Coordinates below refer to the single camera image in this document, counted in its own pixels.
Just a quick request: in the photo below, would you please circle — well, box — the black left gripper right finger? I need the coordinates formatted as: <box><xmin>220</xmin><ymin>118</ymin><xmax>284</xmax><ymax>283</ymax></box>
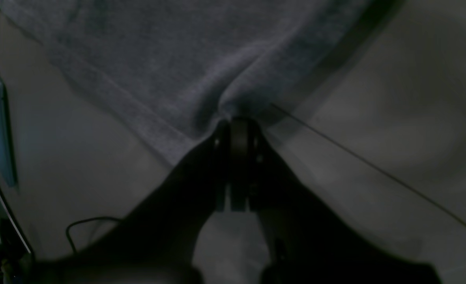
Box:
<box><xmin>231</xmin><ymin>118</ymin><xmax>441</xmax><ymax>284</ymax></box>

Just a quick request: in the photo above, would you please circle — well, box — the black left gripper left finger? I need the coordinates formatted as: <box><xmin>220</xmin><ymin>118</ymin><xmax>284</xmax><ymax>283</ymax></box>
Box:
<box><xmin>32</xmin><ymin>121</ymin><xmax>230</xmax><ymax>284</ymax></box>

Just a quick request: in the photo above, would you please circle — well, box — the black cable on floor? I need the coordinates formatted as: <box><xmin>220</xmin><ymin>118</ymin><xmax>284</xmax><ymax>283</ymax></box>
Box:
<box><xmin>66</xmin><ymin>216</ymin><xmax>123</xmax><ymax>253</ymax></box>

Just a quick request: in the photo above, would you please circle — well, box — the grey T-shirt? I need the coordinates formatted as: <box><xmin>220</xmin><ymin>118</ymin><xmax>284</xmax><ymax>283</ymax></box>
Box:
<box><xmin>0</xmin><ymin>0</ymin><xmax>372</xmax><ymax>165</ymax></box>

